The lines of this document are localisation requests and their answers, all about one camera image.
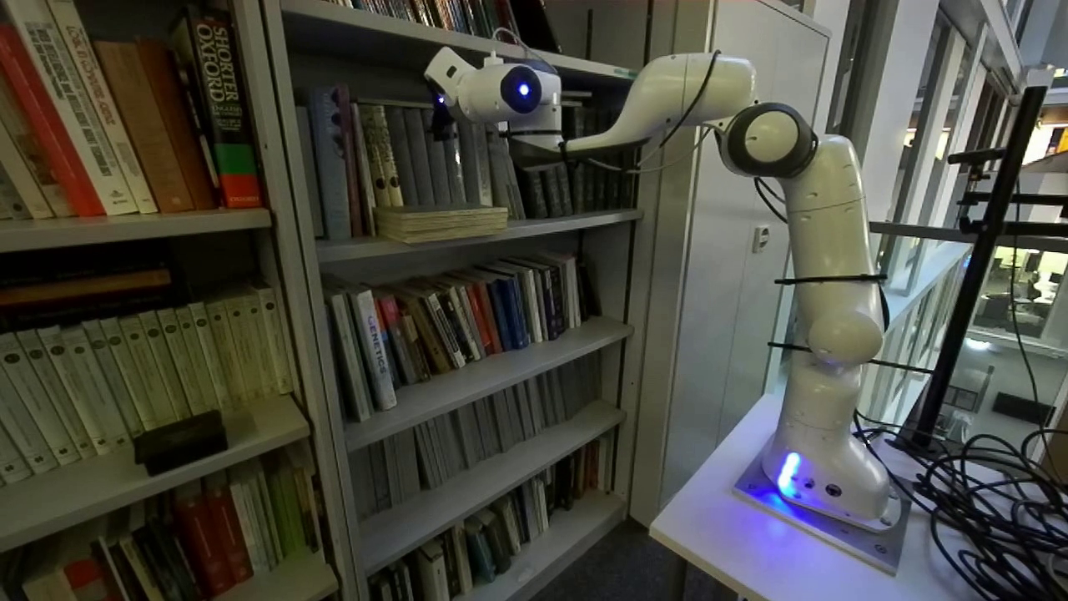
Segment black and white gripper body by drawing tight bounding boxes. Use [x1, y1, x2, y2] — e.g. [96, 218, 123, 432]
[425, 47, 492, 141]

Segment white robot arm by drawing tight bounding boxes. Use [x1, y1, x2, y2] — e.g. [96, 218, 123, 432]
[425, 47, 894, 530]

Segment row of grey Machine Intelligence books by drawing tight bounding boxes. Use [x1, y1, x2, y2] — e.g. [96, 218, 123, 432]
[296, 88, 636, 242]

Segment row of colourful books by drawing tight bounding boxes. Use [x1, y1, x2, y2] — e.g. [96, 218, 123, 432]
[324, 255, 599, 424]

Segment red and white books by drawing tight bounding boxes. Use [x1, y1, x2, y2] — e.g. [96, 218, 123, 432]
[0, 0, 265, 220]

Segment black box on shelf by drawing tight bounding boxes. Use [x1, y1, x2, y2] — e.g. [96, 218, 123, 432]
[132, 410, 226, 475]

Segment row of white books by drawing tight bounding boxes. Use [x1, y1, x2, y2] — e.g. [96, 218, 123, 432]
[0, 286, 296, 488]

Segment stack of pale journals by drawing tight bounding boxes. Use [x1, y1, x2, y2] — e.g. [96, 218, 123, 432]
[377, 206, 506, 245]

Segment grey middle bookshelf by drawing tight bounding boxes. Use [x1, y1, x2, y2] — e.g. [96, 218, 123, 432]
[259, 0, 640, 601]

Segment grey bookshelf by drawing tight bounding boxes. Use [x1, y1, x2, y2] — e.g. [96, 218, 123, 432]
[259, 0, 640, 601]
[0, 0, 338, 601]

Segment grey left bookshelf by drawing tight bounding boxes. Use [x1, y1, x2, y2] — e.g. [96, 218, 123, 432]
[0, 0, 338, 601]

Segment white robot table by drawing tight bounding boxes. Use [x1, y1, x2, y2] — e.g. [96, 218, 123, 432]
[646, 387, 1068, 601]

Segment black metal stand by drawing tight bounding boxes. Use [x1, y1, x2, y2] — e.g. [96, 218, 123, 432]
[903, 85, 1046, 448]

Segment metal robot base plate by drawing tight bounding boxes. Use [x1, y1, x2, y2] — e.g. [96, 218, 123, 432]
[733, 455, 912, 574]

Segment tangle of black cables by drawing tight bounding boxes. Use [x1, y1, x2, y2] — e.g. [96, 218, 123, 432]
[853, 422, 1068, 601]

